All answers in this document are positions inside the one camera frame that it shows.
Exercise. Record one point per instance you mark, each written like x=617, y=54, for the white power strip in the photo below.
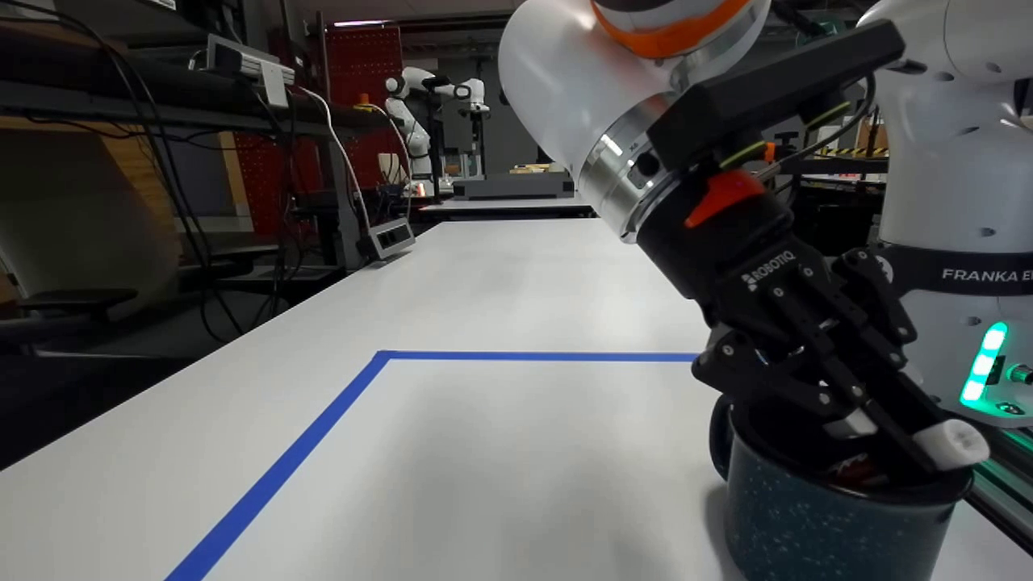
x=247, y=63

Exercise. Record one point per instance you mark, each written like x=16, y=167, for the tan wooden board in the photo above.
x=76, y=204

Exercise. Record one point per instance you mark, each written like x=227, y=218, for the aluminium rail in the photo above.
x=1011, y=495

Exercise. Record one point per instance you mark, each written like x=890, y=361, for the grey work table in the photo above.
x=504, y=200

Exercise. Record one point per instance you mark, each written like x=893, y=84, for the red cabinet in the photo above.
x=359, y=65

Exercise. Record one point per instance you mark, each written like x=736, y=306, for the grey box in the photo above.
x=387, y=235

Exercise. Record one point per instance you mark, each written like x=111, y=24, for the dark metal shelf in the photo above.
x=85, y=97

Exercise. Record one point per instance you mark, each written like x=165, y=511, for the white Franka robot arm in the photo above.
x=970, y=161

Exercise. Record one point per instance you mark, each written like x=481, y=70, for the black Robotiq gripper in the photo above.
x=730, y=251

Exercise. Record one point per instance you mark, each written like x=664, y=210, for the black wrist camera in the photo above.
x=775, y=91

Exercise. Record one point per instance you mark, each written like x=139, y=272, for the blue tape line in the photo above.
x=325, y=422

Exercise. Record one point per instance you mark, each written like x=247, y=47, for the small white robot arm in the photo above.
x=415, y=129

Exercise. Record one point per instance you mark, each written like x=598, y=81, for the dark blue speckled mug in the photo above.
x=817, y=526

